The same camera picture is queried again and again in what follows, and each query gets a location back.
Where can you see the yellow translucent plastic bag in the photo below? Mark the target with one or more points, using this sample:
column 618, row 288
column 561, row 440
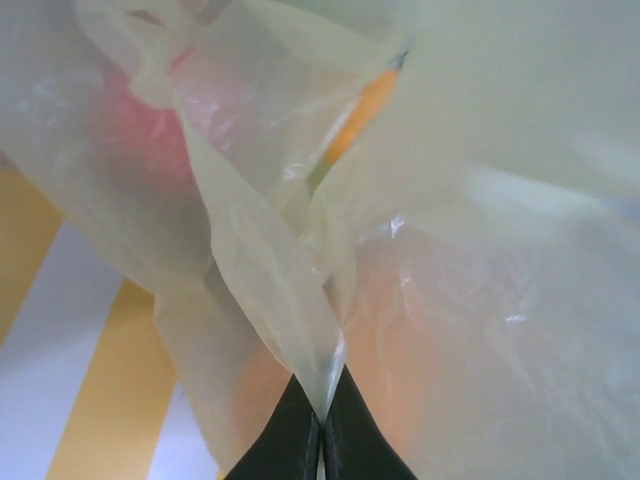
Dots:
column 500, row 150

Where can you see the orange fruit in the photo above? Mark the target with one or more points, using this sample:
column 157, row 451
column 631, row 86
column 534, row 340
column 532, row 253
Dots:
column 425, row 350

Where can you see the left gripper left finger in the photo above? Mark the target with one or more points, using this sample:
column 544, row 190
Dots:
column 280, row 450

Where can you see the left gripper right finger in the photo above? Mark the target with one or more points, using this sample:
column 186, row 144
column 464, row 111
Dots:
column 360, row 450

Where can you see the yellow fruit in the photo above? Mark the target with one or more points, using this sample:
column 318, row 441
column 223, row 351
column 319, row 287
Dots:
column 360, row 117

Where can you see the yellow white striped plate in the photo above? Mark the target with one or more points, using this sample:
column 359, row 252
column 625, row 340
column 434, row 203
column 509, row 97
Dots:
column 50, row 375

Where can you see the red round fruit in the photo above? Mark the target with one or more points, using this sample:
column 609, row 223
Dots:
column 155, row 140

